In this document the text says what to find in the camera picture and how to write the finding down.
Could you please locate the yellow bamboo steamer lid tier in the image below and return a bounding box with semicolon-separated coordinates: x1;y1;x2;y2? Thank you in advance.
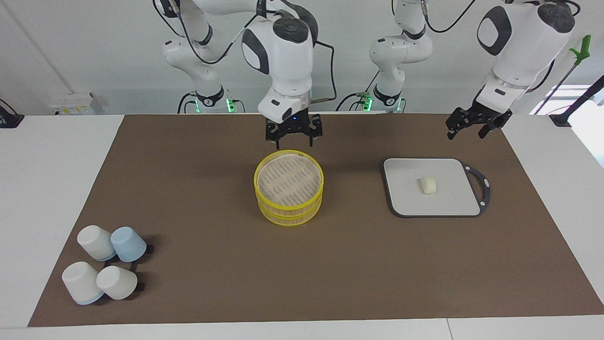
254;150;325;209

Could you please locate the yellow bamboo steamer base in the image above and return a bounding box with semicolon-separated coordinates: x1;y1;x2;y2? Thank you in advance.
257;191;324;227

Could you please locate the grey cutting board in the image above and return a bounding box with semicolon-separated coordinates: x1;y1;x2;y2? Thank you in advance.
381;158;491;218

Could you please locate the green tipped pole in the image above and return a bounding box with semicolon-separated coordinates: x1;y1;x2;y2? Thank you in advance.
533;35;592;115

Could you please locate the brown table mat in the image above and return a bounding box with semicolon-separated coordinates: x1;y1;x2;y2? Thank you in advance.
27;113;604;327

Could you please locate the light blue cup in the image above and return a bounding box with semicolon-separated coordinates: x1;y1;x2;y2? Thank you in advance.
111;227;147;263

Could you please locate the plain white cup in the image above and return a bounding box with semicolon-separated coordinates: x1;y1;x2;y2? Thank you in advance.
77;225;116;261
96;266;138;300

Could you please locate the white cup with blue rim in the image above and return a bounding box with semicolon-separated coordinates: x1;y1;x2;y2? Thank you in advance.
62;262;104;305

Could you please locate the black table clamp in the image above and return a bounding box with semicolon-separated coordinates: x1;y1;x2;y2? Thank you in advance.
0;99;24;128

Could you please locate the black base cable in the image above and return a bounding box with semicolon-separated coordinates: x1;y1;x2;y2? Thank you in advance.
177;92;197;114
336;92;368;112

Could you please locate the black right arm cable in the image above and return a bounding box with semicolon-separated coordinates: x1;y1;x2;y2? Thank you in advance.
153;0;338;103

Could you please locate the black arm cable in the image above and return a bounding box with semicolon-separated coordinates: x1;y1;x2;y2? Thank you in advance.
421;0;478;34
153;0;338;103

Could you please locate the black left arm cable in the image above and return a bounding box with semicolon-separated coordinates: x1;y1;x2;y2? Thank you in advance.
421;0;478;34

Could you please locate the white wall power box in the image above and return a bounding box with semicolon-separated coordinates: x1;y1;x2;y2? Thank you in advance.
50;92;97;115

